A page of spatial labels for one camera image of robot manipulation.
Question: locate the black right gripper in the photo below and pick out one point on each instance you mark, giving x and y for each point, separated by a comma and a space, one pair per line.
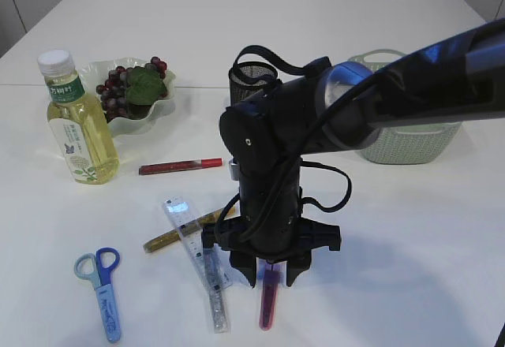
284, 234

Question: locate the pink scissors with sheath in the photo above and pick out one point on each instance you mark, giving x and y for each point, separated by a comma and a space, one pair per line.
270, 284

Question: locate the clear plastic ruler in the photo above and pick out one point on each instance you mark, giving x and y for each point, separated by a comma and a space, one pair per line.
192, 243

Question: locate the blue scissors with sheath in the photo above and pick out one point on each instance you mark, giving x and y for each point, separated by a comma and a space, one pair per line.
100, 278

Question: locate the dark red grape bunch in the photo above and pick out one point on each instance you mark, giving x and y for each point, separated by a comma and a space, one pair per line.
133, 88

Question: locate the green tea bottle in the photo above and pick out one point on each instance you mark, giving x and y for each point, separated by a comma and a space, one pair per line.
77, 121

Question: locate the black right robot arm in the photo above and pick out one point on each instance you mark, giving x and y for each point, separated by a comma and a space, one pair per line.
330, 108

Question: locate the silver glitter pen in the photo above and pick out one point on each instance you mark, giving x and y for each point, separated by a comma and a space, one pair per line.
215, 295

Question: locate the gold marker pen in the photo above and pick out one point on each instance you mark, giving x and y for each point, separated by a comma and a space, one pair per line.
173, 234

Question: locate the red marker pen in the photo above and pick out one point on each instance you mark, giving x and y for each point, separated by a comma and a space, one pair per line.
171, 167

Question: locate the black mesh pen holder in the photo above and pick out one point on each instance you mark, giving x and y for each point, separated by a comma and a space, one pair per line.
247, 78

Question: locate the light green woven basket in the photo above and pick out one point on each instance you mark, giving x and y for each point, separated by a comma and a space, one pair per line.
410, 145

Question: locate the light green wavy plate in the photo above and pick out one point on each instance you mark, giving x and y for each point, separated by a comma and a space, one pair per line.
95, 73

